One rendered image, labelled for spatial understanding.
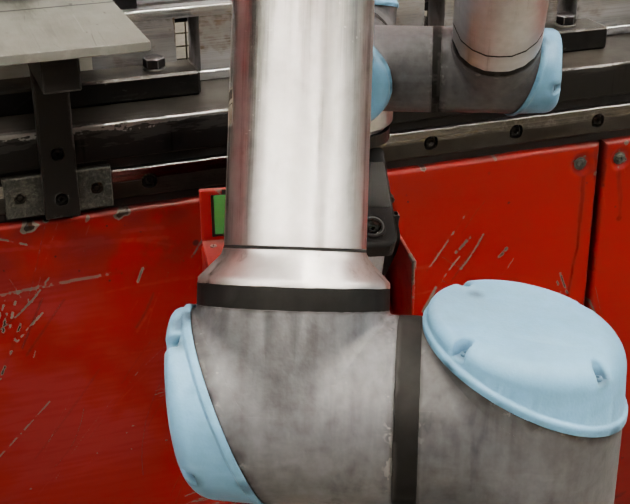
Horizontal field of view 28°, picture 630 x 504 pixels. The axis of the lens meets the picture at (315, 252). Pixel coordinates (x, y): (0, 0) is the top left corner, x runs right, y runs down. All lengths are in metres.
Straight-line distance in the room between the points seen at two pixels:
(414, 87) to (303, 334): 0.43
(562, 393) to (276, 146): 0.21
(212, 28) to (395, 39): 0.53
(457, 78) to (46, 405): 0.74
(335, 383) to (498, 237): 1.01
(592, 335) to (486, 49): 0.37
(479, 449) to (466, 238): 0.99
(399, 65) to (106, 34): 0.38
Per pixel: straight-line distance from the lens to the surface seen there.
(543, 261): 1.75
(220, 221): 1.35
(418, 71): 1.08
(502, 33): 1.01
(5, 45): 1.32
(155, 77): 1.52
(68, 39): 1.32
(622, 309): 1.85
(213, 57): 1.59
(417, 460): 0.70
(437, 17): 1.72
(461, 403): 0.70
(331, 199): 0.72
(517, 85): 1.08
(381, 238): 1.19
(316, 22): 0.72
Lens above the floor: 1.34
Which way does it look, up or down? 25 degrees down
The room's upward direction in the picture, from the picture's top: 1 degrees counter-clockwise
